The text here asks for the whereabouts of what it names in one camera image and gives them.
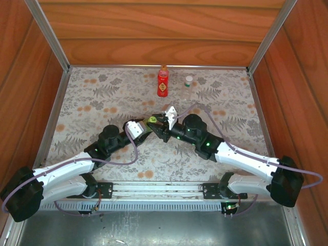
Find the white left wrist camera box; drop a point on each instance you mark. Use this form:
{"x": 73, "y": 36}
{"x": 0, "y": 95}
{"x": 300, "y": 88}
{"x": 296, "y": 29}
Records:
{"x": 134, "y": 129}

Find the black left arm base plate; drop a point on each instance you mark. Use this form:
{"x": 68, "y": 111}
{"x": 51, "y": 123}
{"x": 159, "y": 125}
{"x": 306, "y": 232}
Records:
{"x": 105, "y": 189}

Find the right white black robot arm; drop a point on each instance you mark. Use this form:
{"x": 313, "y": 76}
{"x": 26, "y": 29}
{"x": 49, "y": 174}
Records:
{"x": 243, "y": 159}

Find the floral patterned tablecloth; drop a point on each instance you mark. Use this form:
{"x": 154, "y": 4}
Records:
{"x": 166, "y": 166}

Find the aluminium side rail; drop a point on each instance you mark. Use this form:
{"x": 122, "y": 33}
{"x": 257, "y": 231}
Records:
{"x": 57, "y": 102}
{"x": 257, "y": 102}

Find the aluminium corner post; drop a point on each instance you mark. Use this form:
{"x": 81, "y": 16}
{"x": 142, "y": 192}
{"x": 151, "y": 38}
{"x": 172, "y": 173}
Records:
{"x": 48, "y": 33}
{"x": 272, "y": 33}

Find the red plastic bottle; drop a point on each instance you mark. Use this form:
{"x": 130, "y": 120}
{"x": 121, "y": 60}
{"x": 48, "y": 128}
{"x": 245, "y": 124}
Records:
{"x": 163, "y": 87}

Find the green bottle cap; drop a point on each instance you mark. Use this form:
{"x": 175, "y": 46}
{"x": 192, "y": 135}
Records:
{"x": 153, "y": 119}

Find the aluminium mounting rail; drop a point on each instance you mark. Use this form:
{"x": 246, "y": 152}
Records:
{"x": 153, "y": 188}

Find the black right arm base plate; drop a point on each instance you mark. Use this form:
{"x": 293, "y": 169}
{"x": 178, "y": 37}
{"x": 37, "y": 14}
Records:
{"x": 210, "y": 191}

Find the aluminium back bar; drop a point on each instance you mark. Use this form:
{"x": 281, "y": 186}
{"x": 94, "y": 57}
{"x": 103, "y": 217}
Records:
{"x": 153, "y": 66}

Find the small black connector board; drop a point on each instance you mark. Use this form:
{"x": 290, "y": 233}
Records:
{"x": 84, "y": 212}
{"x": 230, "y": 208}

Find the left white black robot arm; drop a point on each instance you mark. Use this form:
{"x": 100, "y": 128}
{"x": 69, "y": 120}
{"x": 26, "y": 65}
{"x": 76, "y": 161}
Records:
{"x": 64, "y": 166}

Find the white bottle cap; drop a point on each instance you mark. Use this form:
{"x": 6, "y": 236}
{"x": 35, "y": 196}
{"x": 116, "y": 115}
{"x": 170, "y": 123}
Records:
{"x": 189, "y": 78}

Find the grey metal sheet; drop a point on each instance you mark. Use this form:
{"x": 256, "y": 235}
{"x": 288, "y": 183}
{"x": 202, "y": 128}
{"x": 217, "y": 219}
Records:
{"x": 153, "y": 230}

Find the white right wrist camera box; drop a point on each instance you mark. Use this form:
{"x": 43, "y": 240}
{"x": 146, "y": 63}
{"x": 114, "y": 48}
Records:
{"x": 171, "y": 115}

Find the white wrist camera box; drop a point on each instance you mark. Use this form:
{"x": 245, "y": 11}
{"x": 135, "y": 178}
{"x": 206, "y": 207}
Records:
{"x": 171, "y": 115}
{"x": 134, "y": 129}

